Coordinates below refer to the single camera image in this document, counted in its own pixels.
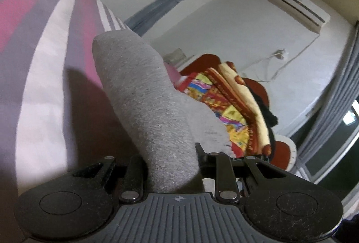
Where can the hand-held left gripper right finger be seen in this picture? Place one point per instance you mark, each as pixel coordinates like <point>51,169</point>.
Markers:
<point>200,154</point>

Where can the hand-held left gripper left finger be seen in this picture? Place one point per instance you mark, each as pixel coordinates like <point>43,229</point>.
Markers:
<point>134,171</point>

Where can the grey sock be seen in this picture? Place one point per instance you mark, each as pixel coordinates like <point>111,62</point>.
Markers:
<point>140,91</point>

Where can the colourful printed blanket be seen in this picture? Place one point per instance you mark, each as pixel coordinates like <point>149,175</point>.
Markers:
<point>224,97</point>

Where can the black cloth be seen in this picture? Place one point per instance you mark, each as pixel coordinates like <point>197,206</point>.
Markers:
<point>266,111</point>

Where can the red white pillow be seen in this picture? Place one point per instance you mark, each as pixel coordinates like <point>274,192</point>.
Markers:
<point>283,153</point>

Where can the pink blanket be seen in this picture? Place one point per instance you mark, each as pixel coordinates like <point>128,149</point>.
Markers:
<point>172,73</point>

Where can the translucent plastic container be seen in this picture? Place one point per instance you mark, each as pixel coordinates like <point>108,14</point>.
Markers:
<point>176,55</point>

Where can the white framed window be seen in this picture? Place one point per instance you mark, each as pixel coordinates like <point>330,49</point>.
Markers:
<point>345,147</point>

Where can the striped bed sheet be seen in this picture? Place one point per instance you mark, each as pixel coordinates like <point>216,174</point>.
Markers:
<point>33,63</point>

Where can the white air conditioner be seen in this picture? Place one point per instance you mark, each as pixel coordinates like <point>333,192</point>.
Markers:
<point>300,4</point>

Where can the white wall socket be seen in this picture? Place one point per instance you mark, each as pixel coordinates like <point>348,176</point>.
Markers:
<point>282,54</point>

